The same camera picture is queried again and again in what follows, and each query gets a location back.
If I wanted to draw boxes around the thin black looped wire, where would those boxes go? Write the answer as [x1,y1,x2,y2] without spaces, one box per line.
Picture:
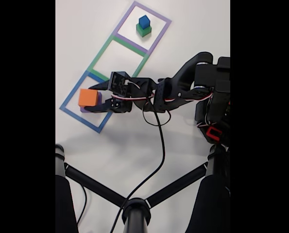
[142,101,171,126]

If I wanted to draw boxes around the blue square frame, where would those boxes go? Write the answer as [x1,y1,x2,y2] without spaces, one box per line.
[59,70,125,133]

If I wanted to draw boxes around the red white servo cable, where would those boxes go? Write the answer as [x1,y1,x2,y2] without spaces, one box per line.
[111,81,214,128]

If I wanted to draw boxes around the black camera tripod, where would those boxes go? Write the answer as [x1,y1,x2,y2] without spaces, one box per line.
[55,143,231,233]

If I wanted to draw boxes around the purple block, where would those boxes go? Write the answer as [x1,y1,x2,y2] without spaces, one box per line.
[80,91,103,114]

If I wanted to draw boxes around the thick black camera cable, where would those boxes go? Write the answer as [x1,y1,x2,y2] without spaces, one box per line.
[109,96,166,233]

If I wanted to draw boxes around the small blue cube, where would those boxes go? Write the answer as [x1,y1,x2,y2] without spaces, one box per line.
[138,15,151,28]

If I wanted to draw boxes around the thin black cable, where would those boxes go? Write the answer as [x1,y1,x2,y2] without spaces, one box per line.
[76,185,89,226]

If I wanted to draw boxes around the camera board with blue mount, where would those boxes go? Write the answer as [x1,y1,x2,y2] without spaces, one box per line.
[109,71,133,97]

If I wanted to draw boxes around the green cube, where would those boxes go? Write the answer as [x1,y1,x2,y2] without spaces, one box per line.
[136,23,152,38]

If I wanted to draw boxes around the purple square frame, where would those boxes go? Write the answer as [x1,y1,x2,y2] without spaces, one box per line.
[115,0,172,55]

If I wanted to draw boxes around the orange cube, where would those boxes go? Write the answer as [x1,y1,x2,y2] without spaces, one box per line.
[78,88,99,107]

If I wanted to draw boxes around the green square frame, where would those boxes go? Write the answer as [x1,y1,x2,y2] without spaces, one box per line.
[87,35,151,94]

